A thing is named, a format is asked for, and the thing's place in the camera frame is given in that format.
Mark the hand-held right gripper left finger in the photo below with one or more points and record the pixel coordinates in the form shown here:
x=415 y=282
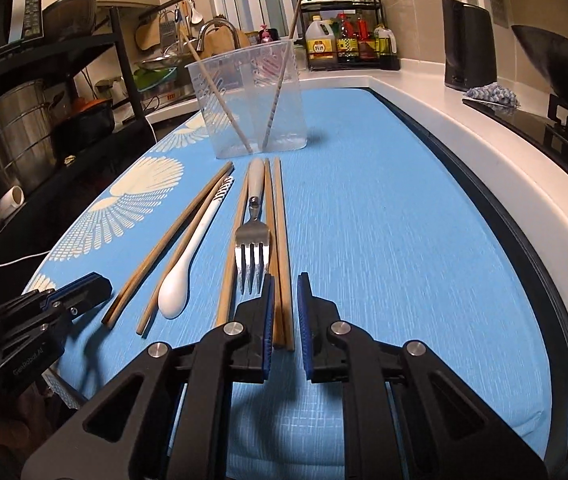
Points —
x=266 y=330

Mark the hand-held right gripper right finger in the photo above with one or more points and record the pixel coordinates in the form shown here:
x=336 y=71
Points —
x=306 y=330

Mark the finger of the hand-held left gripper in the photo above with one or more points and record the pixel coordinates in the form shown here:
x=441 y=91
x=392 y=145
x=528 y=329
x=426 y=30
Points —
x=83 y=282
x=88 y=305

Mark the white ceramic spoon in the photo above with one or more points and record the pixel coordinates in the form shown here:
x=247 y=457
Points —
x=173 y=295

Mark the clear plastic container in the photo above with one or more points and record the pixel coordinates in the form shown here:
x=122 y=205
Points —
x=244 y=125

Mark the white pipe piece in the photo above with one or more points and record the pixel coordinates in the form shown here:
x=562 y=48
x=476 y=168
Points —
x=6 y=207

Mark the blue patterned mat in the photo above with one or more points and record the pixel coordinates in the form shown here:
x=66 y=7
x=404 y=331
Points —
x=389 y=240

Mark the large steel pot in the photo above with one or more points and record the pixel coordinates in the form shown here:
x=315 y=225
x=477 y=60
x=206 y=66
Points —
x=13 y=140

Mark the black pot with orange lid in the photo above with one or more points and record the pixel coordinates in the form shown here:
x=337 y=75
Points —
x=86 y=120

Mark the white plug adapter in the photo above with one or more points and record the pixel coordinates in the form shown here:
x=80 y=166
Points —
x=111 y=87

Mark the green colander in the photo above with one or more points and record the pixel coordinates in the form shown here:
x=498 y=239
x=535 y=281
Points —
x=151 y=80

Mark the black shelf rack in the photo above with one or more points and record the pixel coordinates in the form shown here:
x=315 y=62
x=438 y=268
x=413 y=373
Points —
x=126 y=60

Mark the patterned wooden chopstick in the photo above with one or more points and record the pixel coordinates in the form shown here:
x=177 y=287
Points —
x=276 y=100

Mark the steel bowl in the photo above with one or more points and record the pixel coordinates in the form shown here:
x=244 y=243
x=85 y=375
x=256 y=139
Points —
x=161 y=63

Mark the dark board under mat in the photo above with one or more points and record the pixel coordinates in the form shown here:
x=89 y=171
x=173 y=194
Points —
x=529 y=245

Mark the metal grater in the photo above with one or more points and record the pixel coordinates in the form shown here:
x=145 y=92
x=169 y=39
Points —
x=166 y=30

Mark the dark bowl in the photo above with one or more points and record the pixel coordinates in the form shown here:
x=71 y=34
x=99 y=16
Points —
x=71 y=15

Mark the glass jar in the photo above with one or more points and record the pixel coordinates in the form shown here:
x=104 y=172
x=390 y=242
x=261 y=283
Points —
x=300 y=55

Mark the wooden cutting board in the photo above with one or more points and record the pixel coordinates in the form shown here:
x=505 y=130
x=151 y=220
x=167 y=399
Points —
x=221 y=40

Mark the yellow-label oil jug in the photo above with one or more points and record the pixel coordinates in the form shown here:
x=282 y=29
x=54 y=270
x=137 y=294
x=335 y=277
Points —
x=320 y=47

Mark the chrome faucet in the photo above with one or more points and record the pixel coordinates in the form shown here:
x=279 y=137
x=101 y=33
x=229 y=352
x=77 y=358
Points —
x=218 y=24

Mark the hanging white ladle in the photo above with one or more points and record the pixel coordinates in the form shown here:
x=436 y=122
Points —
x=195 y=12

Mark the dark sauce bottle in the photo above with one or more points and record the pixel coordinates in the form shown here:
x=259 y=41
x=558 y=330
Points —
x=346 y=40

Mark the yellow oil bottle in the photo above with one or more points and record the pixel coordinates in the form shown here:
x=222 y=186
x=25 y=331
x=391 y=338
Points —
x=386 y=47

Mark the pink dish soap bottle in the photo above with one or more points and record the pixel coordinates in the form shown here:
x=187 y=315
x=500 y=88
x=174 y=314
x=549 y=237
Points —
x=267 y=35

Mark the red-label sauce bottle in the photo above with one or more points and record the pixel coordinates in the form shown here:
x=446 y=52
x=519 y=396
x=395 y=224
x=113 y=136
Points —
x=365 y=40

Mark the blue dishcloth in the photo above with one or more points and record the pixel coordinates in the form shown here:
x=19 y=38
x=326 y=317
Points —
x=494 y=95

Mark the black glass stove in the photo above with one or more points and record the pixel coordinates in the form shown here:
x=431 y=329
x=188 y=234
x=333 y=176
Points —
x=539 y=130

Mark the black electric kettle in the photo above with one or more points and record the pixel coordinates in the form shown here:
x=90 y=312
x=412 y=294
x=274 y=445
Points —
x=466 y=45

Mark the black seasoning rack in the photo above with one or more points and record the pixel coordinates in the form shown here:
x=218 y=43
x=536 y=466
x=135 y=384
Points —
x=381 y=0

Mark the black wok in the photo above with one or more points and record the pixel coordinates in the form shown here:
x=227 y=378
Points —
x=564 y=55

